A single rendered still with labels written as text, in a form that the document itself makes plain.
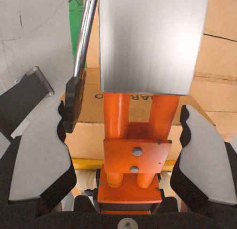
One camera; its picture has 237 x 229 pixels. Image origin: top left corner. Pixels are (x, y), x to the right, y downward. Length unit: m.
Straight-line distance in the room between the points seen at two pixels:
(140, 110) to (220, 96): 0.62
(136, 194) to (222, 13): 0.75
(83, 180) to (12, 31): 1.38
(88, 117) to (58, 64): 1.05
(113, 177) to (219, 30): 0.73
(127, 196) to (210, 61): 0.70
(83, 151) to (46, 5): 1.17
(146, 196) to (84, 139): 0.20
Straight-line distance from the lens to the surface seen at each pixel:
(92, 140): 0.33
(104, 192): 0.20
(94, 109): 0.34
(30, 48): 1.42
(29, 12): 1.41
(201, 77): 0.78
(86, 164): 0.38
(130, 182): 0.21
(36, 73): 1.43
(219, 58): 0.80
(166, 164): 0.39
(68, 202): 1.56
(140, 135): 0.15
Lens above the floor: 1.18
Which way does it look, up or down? 57 degrees down
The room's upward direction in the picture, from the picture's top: 178 degrees counter-clockwise
